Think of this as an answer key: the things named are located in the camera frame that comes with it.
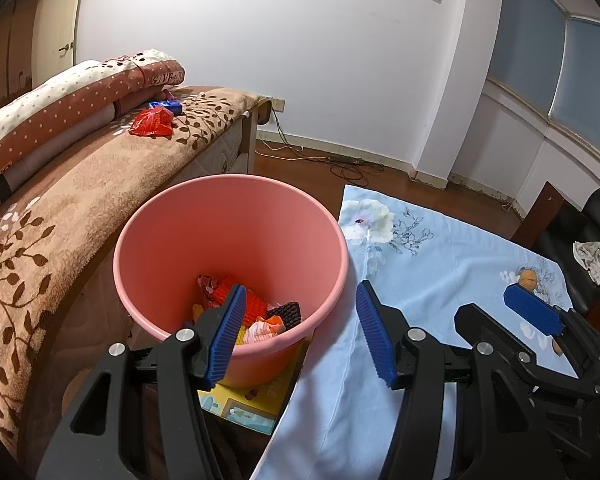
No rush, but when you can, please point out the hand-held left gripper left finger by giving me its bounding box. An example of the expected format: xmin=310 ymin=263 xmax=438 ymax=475
xmin=35 ymin=284 xmax=248 ymax=480

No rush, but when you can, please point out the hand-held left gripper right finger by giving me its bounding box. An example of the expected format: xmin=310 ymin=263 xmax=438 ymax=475
xmin=355 ymin=280 xmax=568 ymax=480

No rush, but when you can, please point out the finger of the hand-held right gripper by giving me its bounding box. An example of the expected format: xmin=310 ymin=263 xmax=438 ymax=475
xmin=504 ymin=284 xmax=600 ymax=401
xmin=454 ymin=304 xmax=600 ymax=402

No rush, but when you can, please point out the red foam net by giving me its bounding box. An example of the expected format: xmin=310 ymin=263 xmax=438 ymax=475
xmin=211 ymin=280 xmax=272 ymax=331

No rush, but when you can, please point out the orange white plastic bag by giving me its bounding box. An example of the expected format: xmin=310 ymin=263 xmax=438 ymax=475
xmin=244 ymin=315 xmax=286 ymax=345

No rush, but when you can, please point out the white red snack bag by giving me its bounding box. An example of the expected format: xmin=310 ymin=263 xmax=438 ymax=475
xmin=197 ymin=274 xmax=231 ymax=306

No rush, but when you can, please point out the black foam net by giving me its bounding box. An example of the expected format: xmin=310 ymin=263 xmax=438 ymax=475
xmin=265 ymin=301 xmax=302 ymax=331

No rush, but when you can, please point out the pink plastic bucket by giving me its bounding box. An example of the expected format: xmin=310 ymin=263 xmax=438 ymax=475
xmin=112 ymin=174 xmax=350 ymax=388

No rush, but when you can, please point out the white crumpled cloth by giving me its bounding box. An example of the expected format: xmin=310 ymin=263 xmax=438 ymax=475
xmin=572 ymin=241 xmax=600 ymax=288

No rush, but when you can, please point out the yellow blue cardboard box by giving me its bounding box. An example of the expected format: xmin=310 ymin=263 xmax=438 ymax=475
xmin=200 ymin=345 xmax=306 ymax=436

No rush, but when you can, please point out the light blue floral sheet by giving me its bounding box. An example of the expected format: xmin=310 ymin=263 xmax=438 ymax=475
xmin=252 ymin=184 xmax=596 ymax=480

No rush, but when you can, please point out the black leather wooden armchair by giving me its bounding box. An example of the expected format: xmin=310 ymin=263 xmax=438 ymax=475
xmin=510 ymin=181 xmax=600 ymax=341

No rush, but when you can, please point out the bed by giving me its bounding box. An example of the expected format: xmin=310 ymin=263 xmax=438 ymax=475
xmin=45 ymin=95 xmax=272 ymax=480

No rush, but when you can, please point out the brown patterned sofa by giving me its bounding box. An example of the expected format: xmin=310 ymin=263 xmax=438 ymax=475
xmin=0 ymin=85 xmax=261 ymax=461

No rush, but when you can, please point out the red plastic bag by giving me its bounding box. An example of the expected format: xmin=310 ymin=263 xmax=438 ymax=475
xmin=128 ymin=107 xmax=175 ymax=137

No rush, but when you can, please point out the window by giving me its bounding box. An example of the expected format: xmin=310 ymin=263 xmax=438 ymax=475
xmin=485 ymin=0 xmax=600 ymax=161

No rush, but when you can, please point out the folded polka dot quilt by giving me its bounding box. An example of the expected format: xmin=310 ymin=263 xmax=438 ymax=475
xmin=0 ymin=49 xmax=187 ymax=191

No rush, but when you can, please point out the brown wooden door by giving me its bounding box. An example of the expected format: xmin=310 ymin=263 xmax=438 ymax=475
xmin=0 ymin=0 xmax=41 ymax=116

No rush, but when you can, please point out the cream door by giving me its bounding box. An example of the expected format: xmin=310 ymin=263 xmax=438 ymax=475
xmin=32 ymin=0 xmax=88 ymax=86

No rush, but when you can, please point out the black power cable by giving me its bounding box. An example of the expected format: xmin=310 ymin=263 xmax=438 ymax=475
xmin=272 ymin=110 xmax=386 ymax=181

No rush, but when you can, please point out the white floor cable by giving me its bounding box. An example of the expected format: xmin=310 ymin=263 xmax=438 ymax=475
xmin=257 ymin=140 xmax=331 ymax=161

